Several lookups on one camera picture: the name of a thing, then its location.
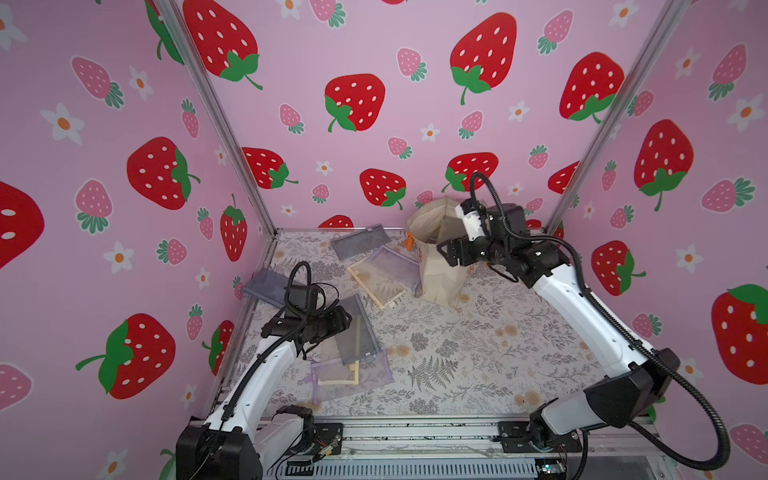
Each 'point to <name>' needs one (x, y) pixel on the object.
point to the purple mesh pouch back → (397, 267)
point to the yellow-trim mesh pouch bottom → (334, 372)
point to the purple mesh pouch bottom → (375, 373)
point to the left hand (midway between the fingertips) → (346, 320)
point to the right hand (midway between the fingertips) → (445, 245)
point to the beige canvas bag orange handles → (432, 221)
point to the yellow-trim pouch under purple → (381, 286)
